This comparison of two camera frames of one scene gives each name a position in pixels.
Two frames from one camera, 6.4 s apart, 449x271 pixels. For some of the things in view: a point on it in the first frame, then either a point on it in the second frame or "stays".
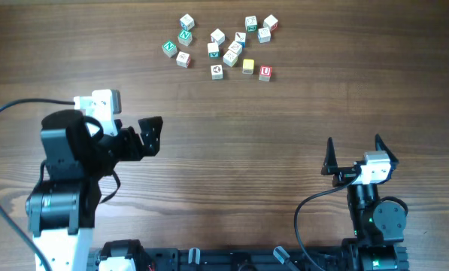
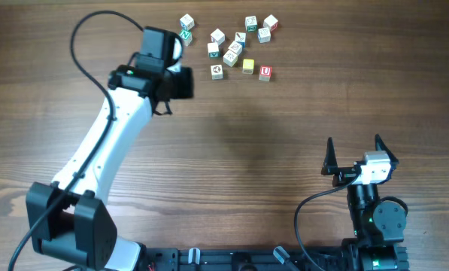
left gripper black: (134, 152) to (188, 92)
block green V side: (213, 50) stays
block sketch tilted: (235, 47) stays
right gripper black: (344, 175) stays
